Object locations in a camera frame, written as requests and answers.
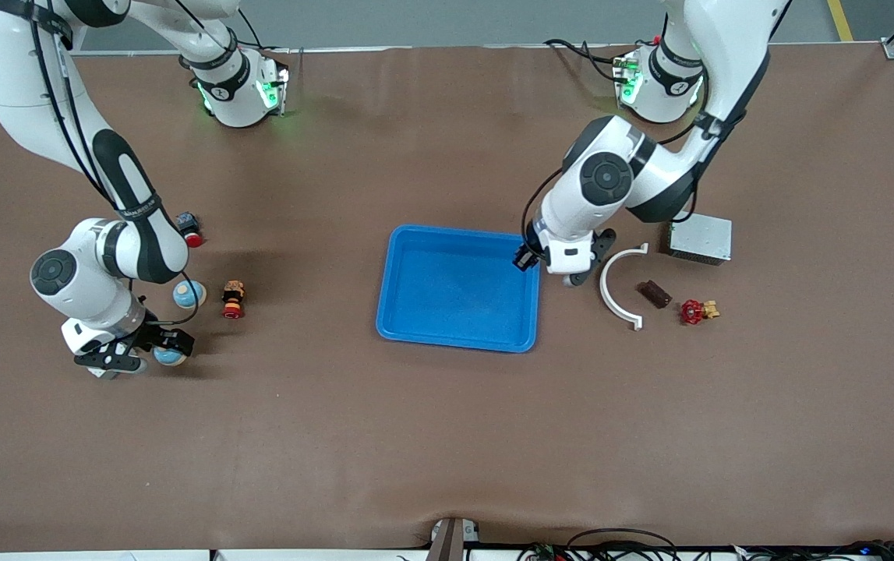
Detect long dark brown capacitor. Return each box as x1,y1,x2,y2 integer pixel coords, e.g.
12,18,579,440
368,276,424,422
637,280,673,309

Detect blue plastic tray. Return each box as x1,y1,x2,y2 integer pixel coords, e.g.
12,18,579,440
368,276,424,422
375,224,542,354

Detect white semicircular pipe clamp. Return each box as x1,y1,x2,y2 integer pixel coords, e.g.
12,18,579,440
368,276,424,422
599,243,649,331

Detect black red push button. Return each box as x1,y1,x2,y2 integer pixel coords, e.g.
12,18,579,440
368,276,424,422
176,212,204,249

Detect silver metal power supply box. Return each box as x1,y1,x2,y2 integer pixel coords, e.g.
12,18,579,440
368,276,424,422
666,211,733,266

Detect brass valve red handwheel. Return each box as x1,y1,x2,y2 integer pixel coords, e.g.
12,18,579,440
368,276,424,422
679,299,721,326

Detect black cables at arm base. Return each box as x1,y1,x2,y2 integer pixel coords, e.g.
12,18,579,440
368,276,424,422
544,37,627,85

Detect black looped cable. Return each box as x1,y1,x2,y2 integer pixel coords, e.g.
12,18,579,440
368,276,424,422
566,528,680,561

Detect metal table edge bracket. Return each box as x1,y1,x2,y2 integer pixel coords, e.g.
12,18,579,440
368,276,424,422
429,517,480,561

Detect black cable bundle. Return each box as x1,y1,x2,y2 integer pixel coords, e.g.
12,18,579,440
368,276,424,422
727,539,894,561

